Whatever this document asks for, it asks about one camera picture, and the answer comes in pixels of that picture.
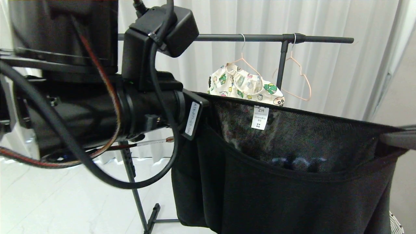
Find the cream printed garment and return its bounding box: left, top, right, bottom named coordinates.
left=208, top=63, right=285, bottom=107

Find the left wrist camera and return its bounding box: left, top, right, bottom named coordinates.
left=122, top=5, right=200, bottom=92

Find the black clothes rack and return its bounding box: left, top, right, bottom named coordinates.
left=117, top=33, right=355, bottom=234

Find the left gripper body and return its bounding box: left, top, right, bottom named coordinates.
left=28, top=71, right=210, bottom=160

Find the large grey board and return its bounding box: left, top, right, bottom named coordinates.
left=370, top=32, right=416, bottom=234

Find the pink clothes hanger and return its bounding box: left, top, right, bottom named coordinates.
left=272, top=33, right=312, bottom=101
left=226, top=33, right=264, bottom=95

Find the white laundry basket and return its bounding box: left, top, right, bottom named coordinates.
left=388, top=211, right=405, bottom=234

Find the white curtain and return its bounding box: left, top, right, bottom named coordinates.
left=0, top=0, right=416, bottom=164

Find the black garment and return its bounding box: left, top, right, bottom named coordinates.
left=171, top=93, right=408, bottom=234

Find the black cable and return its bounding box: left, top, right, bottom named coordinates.
left=0, top=0, right=180, bottom=190

